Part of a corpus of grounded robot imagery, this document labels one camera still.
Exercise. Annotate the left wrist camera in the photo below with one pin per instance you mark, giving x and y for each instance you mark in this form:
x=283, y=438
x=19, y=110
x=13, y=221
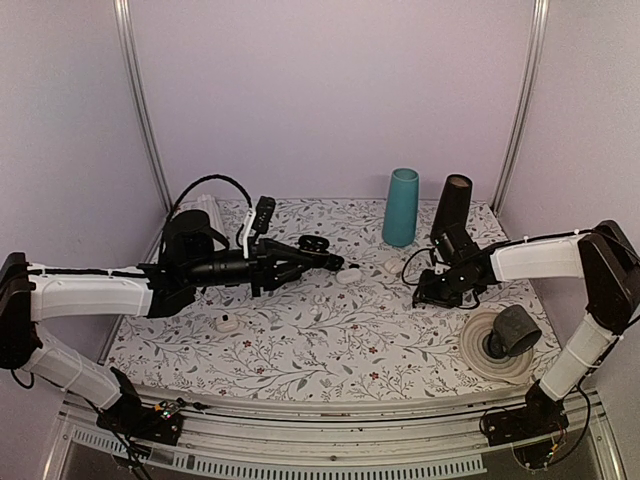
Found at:
x=256, y=223

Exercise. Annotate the beige ribbed plate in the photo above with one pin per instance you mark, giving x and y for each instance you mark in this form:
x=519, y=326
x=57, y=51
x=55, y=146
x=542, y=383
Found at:
x=472, y=345

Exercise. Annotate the black vase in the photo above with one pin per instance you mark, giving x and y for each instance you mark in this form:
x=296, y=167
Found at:
x=453, y=206

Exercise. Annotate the aluminium frame post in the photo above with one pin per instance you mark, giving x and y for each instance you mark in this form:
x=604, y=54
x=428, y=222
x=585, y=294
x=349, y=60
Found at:
x=124, y=25
x=533, y=56

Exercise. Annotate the right aluminium frame post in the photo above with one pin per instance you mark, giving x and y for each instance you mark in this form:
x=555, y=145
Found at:
x=533, y=56

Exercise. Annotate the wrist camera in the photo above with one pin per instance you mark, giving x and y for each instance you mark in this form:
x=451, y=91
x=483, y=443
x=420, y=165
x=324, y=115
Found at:
x=453, y=243
x=256, y=223

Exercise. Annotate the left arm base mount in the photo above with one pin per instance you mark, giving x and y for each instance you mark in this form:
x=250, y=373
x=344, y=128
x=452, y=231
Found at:
x=129, y=417

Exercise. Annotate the beige earbud case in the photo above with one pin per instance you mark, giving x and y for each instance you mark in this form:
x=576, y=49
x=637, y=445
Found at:
x=394, y=266

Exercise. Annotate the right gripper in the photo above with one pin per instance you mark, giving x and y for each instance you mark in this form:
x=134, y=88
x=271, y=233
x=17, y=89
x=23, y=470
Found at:
x=429, y=294

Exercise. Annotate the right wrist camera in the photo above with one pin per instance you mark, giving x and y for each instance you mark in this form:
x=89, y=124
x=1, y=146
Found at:
x=453, y=243

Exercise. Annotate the front aluminium rail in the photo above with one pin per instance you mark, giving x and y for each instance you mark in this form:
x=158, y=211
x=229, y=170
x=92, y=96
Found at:
x=425, y=438

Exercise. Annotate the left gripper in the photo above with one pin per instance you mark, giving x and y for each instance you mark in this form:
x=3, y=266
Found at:
x=263, y=268

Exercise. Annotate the open black earbud case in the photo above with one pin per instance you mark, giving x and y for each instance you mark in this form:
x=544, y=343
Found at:
x=334, y=263

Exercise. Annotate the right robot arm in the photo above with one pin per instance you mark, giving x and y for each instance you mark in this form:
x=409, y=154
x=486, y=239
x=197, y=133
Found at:
x=602, y=257

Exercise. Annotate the left aluminium frame post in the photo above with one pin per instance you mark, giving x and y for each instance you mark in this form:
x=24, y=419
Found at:
x=124, y=25

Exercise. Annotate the teal vase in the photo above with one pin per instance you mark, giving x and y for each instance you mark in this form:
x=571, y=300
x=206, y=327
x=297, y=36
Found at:
x=400, y=218

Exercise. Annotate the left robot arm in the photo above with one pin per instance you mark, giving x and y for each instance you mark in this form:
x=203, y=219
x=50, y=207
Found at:
x=194, y=256

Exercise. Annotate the dark grey mug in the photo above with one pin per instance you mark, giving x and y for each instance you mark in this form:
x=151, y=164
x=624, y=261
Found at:
x=513, y=333

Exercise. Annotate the white case with black earbud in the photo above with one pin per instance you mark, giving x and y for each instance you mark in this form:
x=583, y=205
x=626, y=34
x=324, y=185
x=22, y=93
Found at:
x=226, y=323

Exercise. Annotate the floral table mat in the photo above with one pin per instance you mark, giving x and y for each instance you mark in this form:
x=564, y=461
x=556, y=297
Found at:
x=368, y=343

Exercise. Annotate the white ribbed vase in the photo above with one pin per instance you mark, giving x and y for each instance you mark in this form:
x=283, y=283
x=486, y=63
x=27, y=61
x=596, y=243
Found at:
x=209, y=204

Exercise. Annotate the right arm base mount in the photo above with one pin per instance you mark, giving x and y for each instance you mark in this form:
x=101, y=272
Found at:
x=540, y=415

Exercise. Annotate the black round earbud case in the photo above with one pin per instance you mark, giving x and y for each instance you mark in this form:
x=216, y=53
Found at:
x=313, y=243

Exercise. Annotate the white oval earbud case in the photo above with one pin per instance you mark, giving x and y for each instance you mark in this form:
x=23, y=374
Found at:
x=348, y=276

